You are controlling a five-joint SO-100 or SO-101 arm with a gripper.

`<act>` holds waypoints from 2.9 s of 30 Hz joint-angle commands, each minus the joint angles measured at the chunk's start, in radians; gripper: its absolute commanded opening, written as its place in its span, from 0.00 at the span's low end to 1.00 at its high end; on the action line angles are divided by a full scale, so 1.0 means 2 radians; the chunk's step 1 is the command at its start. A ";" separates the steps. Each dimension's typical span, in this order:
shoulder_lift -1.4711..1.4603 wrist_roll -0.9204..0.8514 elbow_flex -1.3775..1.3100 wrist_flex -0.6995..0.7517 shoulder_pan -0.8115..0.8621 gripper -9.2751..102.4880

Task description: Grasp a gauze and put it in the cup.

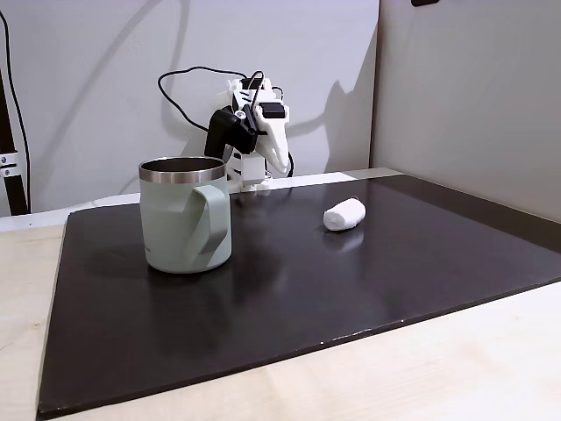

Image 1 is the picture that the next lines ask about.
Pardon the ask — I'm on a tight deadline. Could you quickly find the white gauze roll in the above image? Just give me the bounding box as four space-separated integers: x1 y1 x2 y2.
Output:
323 196 366 232

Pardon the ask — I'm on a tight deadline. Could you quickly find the sage green steel mug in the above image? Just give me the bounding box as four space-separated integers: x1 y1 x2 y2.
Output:
138 155 233 275

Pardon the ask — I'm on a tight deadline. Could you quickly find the black table mat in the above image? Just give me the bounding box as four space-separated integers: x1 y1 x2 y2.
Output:
35 173 561 417

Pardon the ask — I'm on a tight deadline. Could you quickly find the black stand pole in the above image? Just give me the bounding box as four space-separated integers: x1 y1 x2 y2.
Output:
0 68 30 217

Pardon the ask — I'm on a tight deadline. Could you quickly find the black oval camera box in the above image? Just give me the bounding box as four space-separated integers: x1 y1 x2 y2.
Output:
203 108 260 157

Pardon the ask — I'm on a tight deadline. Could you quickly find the black camera cable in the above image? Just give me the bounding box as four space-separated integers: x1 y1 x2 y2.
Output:
156 66 266 132

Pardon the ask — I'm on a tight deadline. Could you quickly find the black cable along stand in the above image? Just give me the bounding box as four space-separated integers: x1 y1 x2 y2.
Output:
0 8 33 213

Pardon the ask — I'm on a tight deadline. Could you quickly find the white stand bracket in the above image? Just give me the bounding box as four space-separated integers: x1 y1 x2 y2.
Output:
0 151 19 177

